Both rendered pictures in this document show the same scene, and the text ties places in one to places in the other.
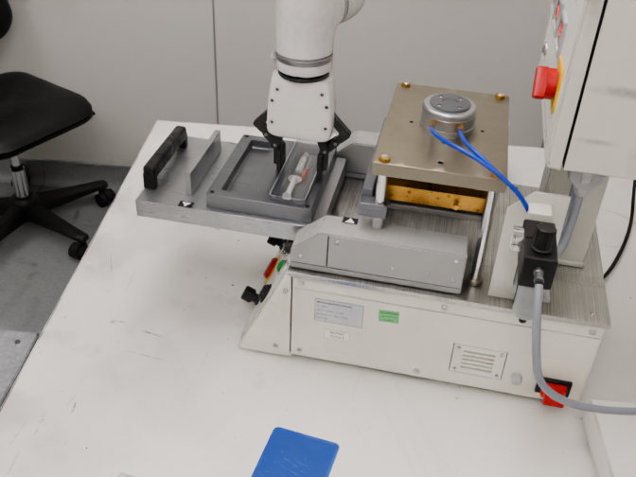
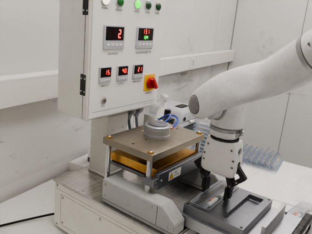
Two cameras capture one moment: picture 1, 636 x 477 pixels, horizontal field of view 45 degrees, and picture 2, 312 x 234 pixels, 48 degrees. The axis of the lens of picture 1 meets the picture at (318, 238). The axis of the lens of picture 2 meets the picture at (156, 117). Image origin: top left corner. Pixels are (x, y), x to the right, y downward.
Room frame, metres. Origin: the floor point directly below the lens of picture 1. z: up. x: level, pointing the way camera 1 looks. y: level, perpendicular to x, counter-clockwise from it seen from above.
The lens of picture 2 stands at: (1.92, 0.24, 1.45)
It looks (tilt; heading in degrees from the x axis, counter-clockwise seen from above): 16 degrees down; 205
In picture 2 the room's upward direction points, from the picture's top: 5 degrees clockwise
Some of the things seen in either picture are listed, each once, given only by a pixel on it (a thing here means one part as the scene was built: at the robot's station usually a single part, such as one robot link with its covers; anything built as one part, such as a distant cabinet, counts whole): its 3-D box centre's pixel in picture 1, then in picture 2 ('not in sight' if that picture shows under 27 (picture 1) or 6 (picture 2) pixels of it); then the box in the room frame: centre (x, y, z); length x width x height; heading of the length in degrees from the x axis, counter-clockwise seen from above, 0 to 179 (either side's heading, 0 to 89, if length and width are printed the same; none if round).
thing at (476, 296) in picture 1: (451, 231); (142, 186); (1.00, -0.21, 0.93); 0.46 x 0.35 x 0.01; 80
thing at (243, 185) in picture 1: (274, 175); (229, 205); (1.06, 0.07, 0.98); 0.20 x 0.17 x 0.03; 170
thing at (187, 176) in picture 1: (246, 177); (244, 216); (1.07, 0.12, 0.97); 0.30 x 0.22 x 0.08; 80
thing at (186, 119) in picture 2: not in sight; (173, 118); (0.05, -0.52, 0.88); 0.25 x 0.20 x 0.17; 81
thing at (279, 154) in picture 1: (273, 148); (232, 189); (1.06, 0.08, 1.03); 0.03 x 0.03 x 0.07; 80
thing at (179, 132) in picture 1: (166, 155); (300, 232); (1.09, 0.26, 0.99); 0.15 x 0.02 x 0.04; 170
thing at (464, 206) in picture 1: (441, 154); (157, 148); (1.00, -0.18, 1.07); 0.22 x 0.17 x 0.10; 170
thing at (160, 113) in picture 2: not in sight; (162, 116); (0.19, -0.53, 0.92); 0.09 x 0.08 x 0.25; 42
